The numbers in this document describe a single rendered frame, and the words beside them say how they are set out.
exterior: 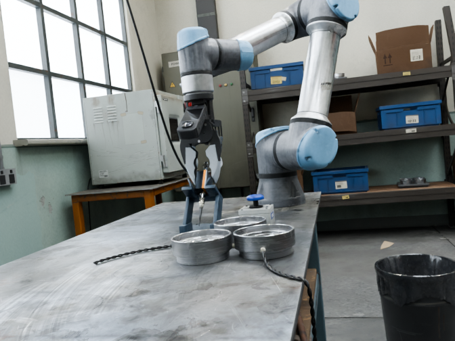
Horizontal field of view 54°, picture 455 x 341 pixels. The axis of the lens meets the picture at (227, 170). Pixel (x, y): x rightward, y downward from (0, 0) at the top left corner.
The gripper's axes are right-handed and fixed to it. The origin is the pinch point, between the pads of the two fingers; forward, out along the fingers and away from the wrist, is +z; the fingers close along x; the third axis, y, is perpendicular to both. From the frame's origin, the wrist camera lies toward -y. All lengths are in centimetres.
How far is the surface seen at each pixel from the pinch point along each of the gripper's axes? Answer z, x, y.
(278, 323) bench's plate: 12, -25, -54
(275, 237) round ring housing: 8.2, -21.3, -29.3
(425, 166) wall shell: 32, -102, 383
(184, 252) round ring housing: 9.4, -6.5, -32.3
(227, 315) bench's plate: 12, -19, -53
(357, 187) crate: 43, -34, 330
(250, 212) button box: 8.0, -11.4, -3.8
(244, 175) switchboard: 25, 77, 352
